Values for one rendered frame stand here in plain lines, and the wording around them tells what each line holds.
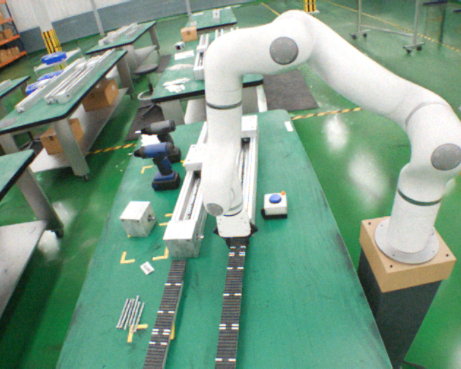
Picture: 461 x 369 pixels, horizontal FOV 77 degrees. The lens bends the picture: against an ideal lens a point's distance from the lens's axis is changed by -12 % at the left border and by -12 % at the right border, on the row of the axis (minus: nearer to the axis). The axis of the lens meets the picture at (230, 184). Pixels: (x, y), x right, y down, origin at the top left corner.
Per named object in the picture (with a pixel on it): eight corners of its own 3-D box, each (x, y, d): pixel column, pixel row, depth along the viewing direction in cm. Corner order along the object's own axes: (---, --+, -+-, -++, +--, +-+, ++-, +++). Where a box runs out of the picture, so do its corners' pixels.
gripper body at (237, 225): (211, 214, 98) (219, 240, 104) (246, 211, 96) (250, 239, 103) (215, 198, 104) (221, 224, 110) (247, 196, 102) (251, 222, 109)
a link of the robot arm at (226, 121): (230, 121, 69) (230, 222, 88) (246, 93, 81) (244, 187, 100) (190, 117, 71) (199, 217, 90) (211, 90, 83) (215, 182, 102)
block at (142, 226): (153, 237, 122) (145, 219, 117) (127, 236, 125) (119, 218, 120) (162, 220, 130) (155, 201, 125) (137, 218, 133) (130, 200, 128)
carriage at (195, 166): (211, 174, 140) (208, 161, 136) (187, 176, 142) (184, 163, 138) (216, 154, 153) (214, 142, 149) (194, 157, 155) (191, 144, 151)
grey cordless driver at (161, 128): (183, 162, 164) (172, 123, 151) (145, 168, 165) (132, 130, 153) (184, 154, 170) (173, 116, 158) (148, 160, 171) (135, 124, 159)
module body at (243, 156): (254, 236, 115) (251, 218, 110) (226, 237, 117) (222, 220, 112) (258, 130, 179) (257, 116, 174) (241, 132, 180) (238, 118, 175)
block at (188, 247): (205, 257, 111) (198, 237, 105) (170, 258, 113) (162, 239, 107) (208, 238, 118) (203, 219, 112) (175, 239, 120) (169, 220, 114)
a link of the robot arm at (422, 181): (437, 179, 82) (456, 97, 68) (454, 225, 68) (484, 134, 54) (394, 176, 85) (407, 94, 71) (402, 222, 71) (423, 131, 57)
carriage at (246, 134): (257, 141, 157) (256, 129, 153) (235, 143, 159) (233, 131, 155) (258, 127, 170) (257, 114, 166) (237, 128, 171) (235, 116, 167)
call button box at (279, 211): (287, 218, 119) (286, 205, 116) (261, 220, 121) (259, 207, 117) (286, 204, 126) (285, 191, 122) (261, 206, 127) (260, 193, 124)
